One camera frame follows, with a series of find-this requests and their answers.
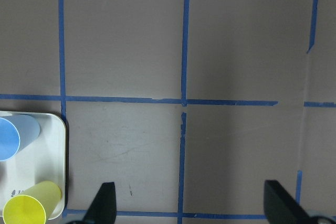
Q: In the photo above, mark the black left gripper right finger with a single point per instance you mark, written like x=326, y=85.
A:
x=280, y=207

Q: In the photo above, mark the yellow plastic cup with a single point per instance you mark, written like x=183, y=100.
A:
x=34, y=205

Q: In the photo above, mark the blue plastic cup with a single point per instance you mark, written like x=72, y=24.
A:
x=17, y=132

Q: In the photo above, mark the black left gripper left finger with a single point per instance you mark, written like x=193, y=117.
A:
x=103, y=207

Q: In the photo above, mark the white rabbit serving tray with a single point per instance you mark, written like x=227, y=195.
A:
x=43, y=159

